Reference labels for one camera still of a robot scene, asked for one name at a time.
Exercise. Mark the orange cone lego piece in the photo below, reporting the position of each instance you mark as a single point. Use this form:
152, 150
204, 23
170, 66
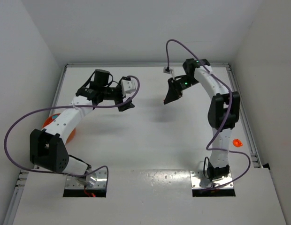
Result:
237, 143

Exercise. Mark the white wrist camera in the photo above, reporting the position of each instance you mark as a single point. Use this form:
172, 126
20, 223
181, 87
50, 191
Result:
127, 85
169, 70

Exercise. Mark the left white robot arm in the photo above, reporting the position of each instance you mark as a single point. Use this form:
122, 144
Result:
47, 146

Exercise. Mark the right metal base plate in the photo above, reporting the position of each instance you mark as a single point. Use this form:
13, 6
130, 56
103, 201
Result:
199, 181

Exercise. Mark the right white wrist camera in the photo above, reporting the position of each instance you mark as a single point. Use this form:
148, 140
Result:
169, 70

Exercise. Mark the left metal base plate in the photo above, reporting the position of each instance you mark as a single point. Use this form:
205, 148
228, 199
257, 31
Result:
95, 181

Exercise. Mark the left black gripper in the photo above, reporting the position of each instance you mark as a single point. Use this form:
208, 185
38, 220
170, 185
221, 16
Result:
120, 99

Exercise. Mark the orange divided container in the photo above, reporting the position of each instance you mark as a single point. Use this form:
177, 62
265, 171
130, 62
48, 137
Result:
50, 120

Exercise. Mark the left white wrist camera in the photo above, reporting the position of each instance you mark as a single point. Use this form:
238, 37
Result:
127, 85

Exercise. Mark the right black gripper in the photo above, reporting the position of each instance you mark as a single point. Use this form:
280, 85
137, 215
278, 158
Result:
174, 86

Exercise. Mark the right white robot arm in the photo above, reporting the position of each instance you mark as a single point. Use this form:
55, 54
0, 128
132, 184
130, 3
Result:
222, 116

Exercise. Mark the metal base plate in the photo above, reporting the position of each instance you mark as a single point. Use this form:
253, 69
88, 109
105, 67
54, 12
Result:
95, 181
199, 181

